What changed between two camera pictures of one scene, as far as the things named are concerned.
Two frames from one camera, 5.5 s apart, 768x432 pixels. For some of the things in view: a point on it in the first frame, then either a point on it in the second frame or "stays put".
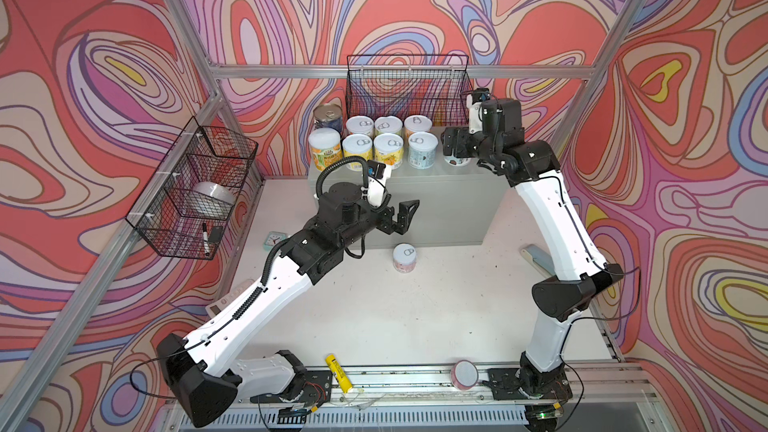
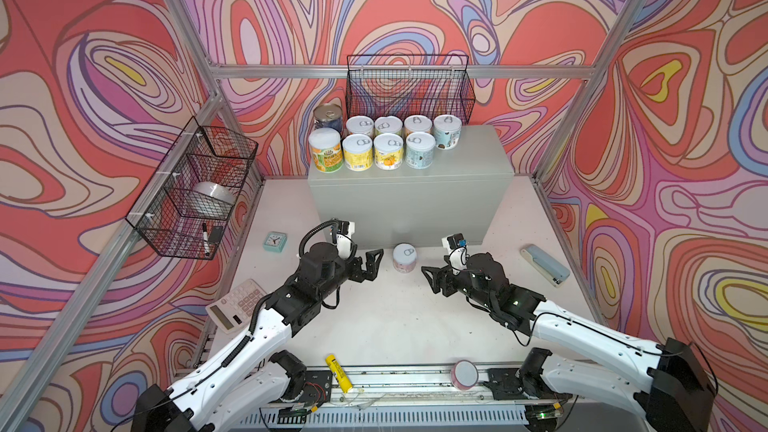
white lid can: [455, 161] → [447, 130]
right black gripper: [462, 134] → [445, 274]
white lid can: [422, 148] stays put
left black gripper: [403, 221] → [370, 274]
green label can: [388, 125] stays put
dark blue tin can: [328, 115] stays put
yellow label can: [388, 149] stays put
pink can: [404, 258] stays put
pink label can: [360, 124] stays put
